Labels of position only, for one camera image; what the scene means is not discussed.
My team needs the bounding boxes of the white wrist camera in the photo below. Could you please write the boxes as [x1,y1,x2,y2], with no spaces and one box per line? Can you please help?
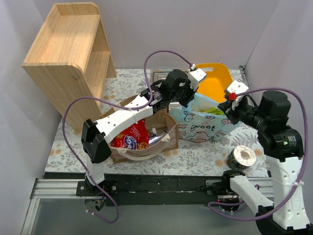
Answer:
[224,80,249,110]
[187,69,206,91]

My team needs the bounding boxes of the purple cable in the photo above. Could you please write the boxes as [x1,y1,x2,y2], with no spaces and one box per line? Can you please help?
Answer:
[207,88,308,219]
[62,50,196,224]

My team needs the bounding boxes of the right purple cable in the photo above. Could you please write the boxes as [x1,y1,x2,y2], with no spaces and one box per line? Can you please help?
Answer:
[207,88,308,219]

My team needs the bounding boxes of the blue cartoon plastic bag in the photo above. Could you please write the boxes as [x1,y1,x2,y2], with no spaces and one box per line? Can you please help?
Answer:
[168,93,242,143]

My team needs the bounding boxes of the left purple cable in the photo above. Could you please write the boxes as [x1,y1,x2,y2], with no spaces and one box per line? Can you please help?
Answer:
[62,50,196,224]

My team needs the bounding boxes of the brown paper tote bag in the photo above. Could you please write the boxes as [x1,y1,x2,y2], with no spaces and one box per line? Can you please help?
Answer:
[109,108,179,164]

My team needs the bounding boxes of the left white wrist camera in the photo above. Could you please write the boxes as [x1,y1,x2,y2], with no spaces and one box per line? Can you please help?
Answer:
[187,69,206,91]

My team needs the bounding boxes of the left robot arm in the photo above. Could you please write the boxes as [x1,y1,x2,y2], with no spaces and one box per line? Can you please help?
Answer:
[81,69,206,196]

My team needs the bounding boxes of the small silver bottle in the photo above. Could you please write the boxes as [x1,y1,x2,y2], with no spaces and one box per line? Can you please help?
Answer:
[148,127,168,147]

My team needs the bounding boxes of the yellow plastic basket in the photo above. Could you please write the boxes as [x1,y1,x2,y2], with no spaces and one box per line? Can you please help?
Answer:
[196,63,233,103]

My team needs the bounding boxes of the green vegetables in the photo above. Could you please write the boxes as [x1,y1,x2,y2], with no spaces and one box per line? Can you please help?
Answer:
[193,100,225,116]

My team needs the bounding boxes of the grey tape roll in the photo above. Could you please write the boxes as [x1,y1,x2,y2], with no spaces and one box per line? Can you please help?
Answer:
[226,145,256,170]

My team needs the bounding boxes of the red cookie snack packet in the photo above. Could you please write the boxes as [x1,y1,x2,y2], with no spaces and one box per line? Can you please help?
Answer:
[111,119,149,150]

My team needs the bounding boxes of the floral table mat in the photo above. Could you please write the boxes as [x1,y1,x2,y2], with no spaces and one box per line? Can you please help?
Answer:
[45,69,268,177]

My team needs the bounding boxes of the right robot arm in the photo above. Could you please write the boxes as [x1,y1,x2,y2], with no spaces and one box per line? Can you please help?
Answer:
[218,90,313,235]

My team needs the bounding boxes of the wooden shelf unit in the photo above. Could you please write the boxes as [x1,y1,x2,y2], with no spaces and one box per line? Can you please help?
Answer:
[22,2,116,130]

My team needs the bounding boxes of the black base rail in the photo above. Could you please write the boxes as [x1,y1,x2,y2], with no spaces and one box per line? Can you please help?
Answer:
[75,172,242,212]

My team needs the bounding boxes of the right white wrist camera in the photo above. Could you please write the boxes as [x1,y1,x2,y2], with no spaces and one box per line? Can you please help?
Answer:
[224,80,249,110]

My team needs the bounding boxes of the metal tray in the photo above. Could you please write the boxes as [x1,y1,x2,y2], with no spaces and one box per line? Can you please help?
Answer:
[151,69,190,111]

